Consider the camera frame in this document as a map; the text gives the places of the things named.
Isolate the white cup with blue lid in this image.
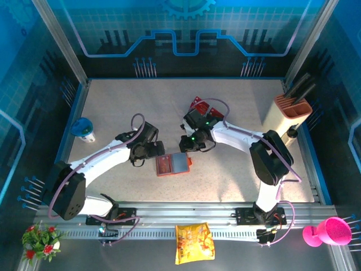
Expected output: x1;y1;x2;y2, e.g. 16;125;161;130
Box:
70;117;96;143

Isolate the black knife handle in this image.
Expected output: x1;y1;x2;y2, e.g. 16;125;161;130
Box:
284;72;311;98
293;82;318;103

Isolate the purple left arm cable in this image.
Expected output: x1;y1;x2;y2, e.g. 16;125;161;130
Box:
47;112;147;246

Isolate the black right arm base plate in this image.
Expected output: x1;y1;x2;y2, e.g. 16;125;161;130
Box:
235;207;288;226

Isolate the beige knife block orange top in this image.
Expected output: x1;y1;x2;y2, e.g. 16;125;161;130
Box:
261;94;313;142

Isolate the yellow snack bag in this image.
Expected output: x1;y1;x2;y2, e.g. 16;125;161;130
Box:
174;222;215;265

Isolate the orange leather card holder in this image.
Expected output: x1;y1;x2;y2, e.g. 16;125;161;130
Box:
155;152;193;178

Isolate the aluminium mounting rail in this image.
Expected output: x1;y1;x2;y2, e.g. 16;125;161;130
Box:
33;200;338;241

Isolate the grey slotted cable duct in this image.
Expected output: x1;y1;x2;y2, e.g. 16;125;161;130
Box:
60;229;262;240

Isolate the small black-capped white bottle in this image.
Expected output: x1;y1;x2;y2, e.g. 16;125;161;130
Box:
281;124;300;147

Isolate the aluminium frame post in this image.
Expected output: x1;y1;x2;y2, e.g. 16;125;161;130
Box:
283;0;331;87
30;0;90;87

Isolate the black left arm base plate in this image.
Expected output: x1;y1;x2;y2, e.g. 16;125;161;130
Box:
85;207;138;226

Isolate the pink plastic goblet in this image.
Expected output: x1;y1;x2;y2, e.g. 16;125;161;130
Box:
302;216;353;248

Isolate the potted plant with red flowers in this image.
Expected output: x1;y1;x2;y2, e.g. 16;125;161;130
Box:
21;222;64;265

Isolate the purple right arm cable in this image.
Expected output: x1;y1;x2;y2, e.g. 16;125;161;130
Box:
196;97;302;247

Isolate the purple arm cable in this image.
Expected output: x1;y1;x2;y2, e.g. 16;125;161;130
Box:
47;112;147;246
196;97;302;247

